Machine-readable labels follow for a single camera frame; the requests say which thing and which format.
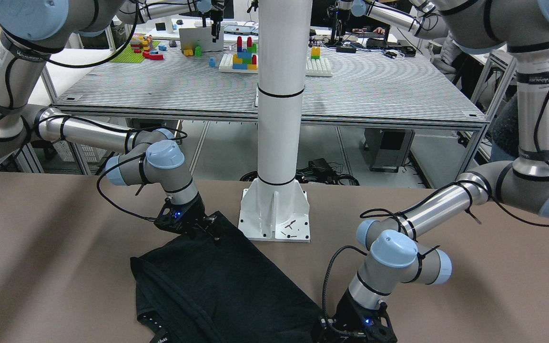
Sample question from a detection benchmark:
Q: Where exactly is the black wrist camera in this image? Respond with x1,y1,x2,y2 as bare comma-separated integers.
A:
350,302,398,343
154,197,192,235

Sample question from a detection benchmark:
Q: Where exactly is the aluminium frame striped table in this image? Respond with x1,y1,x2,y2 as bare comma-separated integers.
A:
53,48,494,174

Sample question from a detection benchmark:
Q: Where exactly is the green lego baseplate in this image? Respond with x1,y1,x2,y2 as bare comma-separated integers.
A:
111,38,164,63

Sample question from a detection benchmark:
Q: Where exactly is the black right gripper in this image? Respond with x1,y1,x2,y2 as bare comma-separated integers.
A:
168,195,220,239

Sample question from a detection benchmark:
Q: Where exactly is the black printed t-shirt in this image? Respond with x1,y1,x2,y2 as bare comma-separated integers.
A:
129,212,322,343

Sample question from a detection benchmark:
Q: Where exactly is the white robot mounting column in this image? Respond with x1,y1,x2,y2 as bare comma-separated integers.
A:
238,0,312,242

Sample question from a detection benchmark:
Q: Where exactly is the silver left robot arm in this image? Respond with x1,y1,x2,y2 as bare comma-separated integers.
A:
311,0,549,343

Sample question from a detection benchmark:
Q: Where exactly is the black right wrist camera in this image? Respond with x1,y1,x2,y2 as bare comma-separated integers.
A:
154,197,192,235

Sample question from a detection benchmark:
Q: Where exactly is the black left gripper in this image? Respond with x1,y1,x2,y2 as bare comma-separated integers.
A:
317,291,384,343

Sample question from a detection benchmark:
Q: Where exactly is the white lego baseplate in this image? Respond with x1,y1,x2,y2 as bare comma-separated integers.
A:
305,57,333,77

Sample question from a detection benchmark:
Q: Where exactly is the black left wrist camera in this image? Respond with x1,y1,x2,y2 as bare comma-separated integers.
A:
350,302,398,343

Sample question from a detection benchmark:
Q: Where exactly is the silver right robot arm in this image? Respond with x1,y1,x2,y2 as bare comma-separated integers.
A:
0,0,222,242

